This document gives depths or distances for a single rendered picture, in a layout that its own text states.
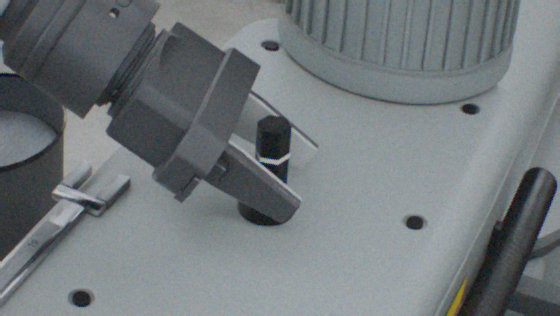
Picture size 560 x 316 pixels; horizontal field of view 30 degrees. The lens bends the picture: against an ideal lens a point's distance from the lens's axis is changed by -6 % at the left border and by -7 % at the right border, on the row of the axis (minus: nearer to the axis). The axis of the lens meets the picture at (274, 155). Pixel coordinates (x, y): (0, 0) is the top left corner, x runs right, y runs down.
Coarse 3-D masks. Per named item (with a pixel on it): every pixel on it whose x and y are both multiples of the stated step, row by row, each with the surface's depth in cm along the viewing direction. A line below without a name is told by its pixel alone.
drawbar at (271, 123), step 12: (264, 120) 69; (276, 120) 69; (264, 132) 68; (276, 132) 68; (288, 132) 68; (264, 144) 68; (276, 144) 68; (288, 144) 69; (264, 156) 69; (276, 156) 69; (276, 168) 69; (252, 216) 73; (264, 216) 72
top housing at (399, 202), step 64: (320, 128) 80; (384, 128) 80; (448, 128) 81; (512, 128) 83; (128, 192) 73; (192, 192) 73; (320, 192) 74; (384, 192) 74; (448, 192) 75; (64, 256) 67; (128, 256) 68; (192, 256) 68; (256, 256) 69; (320, 256) 69; (384, 256) 69; (448, 256) 71
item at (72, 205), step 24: (72, 192) 71; (120, 192) 72; (48, 216) 69; (72, 216) 69; (96, 216) 70; (24, 240) 67; (48, 240) 67; (0, 264) 65; (24, 264) 65; (0, 288) 63
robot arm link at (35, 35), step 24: (0, 0) 63; (24, 0) 64; (48, 0) 63; (72, 0) 63; (0, 24) 65; (24, 24) 63; (48, 24) 63; (24, 48) 64; (48, 48) 64; (24, 72) 65
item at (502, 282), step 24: (528, 192) 89; (552, 192) 91; (528, 216) 87; (504, 240) 84; (528, 240) 85; (504, 264) 81; (480, 288) 80; (504, 288) 80; (480, 312) 77; (504, 312) 79
